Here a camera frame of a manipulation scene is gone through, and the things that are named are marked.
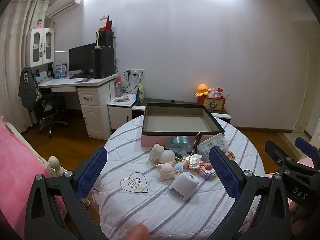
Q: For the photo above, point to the person's right hand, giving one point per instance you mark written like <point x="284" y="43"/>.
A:
<point x="305" y="218"/>

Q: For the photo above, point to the white door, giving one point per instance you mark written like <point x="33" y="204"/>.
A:
<point x="310" y="80"/>

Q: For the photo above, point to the teal tape roll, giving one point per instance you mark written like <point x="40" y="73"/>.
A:
<point x="178" y="141"/>

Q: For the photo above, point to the white brick block model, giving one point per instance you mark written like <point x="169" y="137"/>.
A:
<point x="195" y="160"/>

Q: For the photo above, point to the colourful snack bag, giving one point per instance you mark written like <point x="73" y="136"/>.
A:
<point x="140" y="95"/>

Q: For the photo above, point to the white wall outlet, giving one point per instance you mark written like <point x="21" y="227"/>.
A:
<point x="136" y="73"/>

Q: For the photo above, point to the black speaker box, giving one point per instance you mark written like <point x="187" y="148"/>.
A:
<point x="106" y="38"/>

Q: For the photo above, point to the printed booklet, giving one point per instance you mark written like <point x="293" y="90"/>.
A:
<point x="122" y="99"/>

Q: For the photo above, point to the clear plastic case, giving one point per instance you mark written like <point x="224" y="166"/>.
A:
<point x="212" y="145"/>

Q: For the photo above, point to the water bottle with orange cap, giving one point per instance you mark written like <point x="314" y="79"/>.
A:
<point x="118" y="87"/>

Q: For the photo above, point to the small white handheld fan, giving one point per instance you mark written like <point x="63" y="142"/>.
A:
<point x="97" y="40"/>

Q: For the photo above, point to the pink box with dark rim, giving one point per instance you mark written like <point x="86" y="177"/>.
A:
<point x="175" y="122"/>

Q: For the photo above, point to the black monitor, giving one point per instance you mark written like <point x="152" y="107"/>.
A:
<point x="81" y="58"/>

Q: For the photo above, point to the cream curtain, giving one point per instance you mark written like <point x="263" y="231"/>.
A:
<point x="15" y="55"/>

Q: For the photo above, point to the black-topped low cabinet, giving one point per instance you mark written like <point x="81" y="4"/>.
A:
<point x="222" y="112"/>

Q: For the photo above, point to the cream rounded figurine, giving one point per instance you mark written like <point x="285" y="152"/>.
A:
<point x="160" y="153"/>

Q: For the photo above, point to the white glass-door cabinet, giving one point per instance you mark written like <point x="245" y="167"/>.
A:
<point x="41" y="47"/>

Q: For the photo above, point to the white nightstand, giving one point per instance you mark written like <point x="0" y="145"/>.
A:
<point x="120" y="115"/>

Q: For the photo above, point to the copper-coloured roll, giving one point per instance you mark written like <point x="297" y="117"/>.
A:
<point x="229" y="155"/>

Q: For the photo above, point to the small blue and yellow box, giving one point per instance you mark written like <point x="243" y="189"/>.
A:
<point x="179" y="158"/>

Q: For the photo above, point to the white plug adapter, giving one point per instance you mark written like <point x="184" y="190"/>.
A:
<point x="185" y="183"/>

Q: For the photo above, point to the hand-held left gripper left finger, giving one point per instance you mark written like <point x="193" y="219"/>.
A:
<point x="92" y="172"/>

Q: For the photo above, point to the white air conditioner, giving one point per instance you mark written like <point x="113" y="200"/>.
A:
<point x="63" y="5"/>

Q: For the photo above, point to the black computer tower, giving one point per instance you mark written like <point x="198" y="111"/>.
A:
<point x="105" y="62"/>

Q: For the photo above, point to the black office chair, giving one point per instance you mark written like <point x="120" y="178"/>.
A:
<point x="50" y="110"/>

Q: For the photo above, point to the white desk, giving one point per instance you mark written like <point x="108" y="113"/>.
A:
<point x="96" y="97"/>

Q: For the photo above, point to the orange octopus plush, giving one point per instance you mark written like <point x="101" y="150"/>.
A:
<point x="202" y="90"/>

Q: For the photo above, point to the small pink doll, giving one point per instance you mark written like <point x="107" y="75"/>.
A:
<point x="39" y="23"/>

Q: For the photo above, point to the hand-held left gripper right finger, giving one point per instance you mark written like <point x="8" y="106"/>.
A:
<point x="225" y="172"/>

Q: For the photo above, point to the red paper ornament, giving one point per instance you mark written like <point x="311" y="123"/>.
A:
<point x="107" y="25"/>

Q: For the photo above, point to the cream bedpost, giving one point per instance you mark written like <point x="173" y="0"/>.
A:
<point x="55" y="163"/>

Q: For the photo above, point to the red storage box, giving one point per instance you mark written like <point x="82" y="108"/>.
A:
<point x="211" y="103"/>

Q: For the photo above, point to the blue and white carton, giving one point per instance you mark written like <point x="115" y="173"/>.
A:
<point x="59" y="70"/>

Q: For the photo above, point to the beige doll with blue outfit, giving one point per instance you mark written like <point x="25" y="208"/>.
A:
<point x="166" y="171"/>

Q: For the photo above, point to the grey patterned jacket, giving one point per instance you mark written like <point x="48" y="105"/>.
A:
<point x="28" y="90"/>

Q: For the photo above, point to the dark slim ornament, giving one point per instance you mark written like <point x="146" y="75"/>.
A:
<point x="197" y="140"/>

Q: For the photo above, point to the striped white tablecloth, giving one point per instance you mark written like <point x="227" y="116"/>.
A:
<point x="140" y="205"/>

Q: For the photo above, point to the pink brick block model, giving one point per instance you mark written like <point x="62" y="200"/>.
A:
<point x="206" y="171"/>

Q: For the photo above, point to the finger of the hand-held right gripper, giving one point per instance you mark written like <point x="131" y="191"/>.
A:
<point x="303" y="146"/>
<point x="275" y="152"/>

